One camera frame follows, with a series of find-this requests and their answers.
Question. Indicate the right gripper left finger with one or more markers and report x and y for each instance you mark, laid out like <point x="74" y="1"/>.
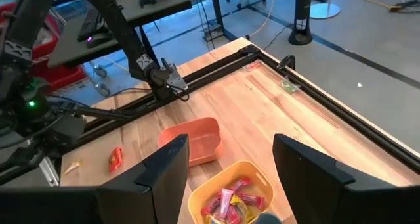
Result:
<point x="154" y="191"/>

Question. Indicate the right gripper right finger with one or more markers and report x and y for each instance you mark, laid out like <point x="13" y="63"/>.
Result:
<point x="328" y="201"/>

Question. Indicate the red candy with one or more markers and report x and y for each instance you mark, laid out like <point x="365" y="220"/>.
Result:
<point x="233" y="216"/>
<point x="211" y="206"/>
<point x="252" y="200"/>

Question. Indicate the orange plastic bin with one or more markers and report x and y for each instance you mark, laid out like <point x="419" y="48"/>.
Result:
<point x="203" y="142"/>

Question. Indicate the pink candy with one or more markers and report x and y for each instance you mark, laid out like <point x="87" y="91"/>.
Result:
<point x="225" y="201"/>

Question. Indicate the yellow candy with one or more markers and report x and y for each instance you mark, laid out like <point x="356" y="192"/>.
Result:
<point x="243" y="208"/>

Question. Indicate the red white candy wrapper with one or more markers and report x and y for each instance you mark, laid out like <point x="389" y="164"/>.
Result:
<point x="241" y="184"/>

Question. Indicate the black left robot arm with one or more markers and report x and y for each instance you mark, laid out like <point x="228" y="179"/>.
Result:
<point x="121" y="27"/>

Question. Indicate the yellow candy wrapper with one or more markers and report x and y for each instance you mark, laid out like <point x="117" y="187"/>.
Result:
<point x="72" y="167"/>

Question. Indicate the clear green candy wrapper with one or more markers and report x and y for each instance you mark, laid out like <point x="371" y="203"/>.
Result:
<point x="288" y="86"/>

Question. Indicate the clear red candy wrapper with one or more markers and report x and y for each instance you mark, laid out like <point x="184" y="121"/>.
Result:
<point x="252" y="66"/>

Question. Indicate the orange peanut butter cup pack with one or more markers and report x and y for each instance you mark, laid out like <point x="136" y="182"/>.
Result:
<point x="115" y="160"/>

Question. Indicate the cart caster wheel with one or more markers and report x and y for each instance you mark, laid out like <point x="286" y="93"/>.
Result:
<point x="100" y="71"/>
<point x="103" y="90"/>

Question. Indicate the yellow plastic bin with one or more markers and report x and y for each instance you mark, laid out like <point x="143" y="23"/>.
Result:
<point x="243" y="168"/>

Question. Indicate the black computer mouse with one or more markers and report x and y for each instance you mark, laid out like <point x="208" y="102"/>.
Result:
<point x="100" y="40"/>

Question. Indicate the black keyboard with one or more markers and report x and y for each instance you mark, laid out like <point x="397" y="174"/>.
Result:
<point x="92" y="25"/>

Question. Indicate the white floor scrap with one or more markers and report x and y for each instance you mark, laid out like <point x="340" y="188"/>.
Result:
<point x="359" y="84"/>

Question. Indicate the grey desk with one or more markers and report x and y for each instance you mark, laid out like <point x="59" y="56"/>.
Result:
<point x="157" y="17"/>

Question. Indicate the grey box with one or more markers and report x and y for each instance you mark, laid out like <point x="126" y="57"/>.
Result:
<point x="214" y="33"/>

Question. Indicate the black pole stand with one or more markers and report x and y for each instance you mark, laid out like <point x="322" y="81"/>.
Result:
<point x="302" y="13"/>

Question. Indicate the white round base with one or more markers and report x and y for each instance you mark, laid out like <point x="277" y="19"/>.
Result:
<point x="325" y="11"/>

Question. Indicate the black desk leg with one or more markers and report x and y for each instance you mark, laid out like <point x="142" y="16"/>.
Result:
<point x="216" y="7"/>

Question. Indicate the black aluminium frame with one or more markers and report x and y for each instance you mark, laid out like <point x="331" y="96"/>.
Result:
<point x="328" y="100"/>

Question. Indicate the black frame clamp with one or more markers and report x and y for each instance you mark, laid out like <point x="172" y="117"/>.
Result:
<point x="288" y="60"/>

